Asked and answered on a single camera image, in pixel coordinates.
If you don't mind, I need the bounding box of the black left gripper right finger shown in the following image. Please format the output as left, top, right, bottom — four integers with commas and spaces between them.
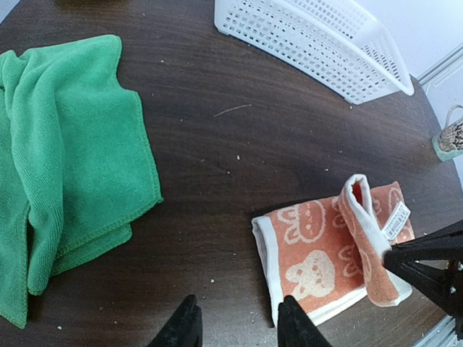
277, 295, 331, 347

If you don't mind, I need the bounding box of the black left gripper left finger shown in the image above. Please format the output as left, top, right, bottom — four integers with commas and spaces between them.
148, 294, 203, 347

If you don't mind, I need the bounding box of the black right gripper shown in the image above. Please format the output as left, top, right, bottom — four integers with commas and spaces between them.
383, 221, 462, 340

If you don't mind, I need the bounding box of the orange bunny pattern towel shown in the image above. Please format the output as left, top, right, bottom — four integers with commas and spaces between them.
252, 174, 415, 325

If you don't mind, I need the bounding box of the green microfiber towel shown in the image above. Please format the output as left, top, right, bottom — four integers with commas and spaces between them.
1, 35, 163, 328

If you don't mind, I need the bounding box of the cream patterned ceramic mug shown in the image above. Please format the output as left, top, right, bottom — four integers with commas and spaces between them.
432, 104, 462, 162

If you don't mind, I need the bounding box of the white plastic mesh basket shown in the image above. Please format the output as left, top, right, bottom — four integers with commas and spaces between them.
214, 0, 415, 105

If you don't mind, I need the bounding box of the front aluminium rail base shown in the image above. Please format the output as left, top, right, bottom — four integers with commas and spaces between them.
413, 316, 462, 347

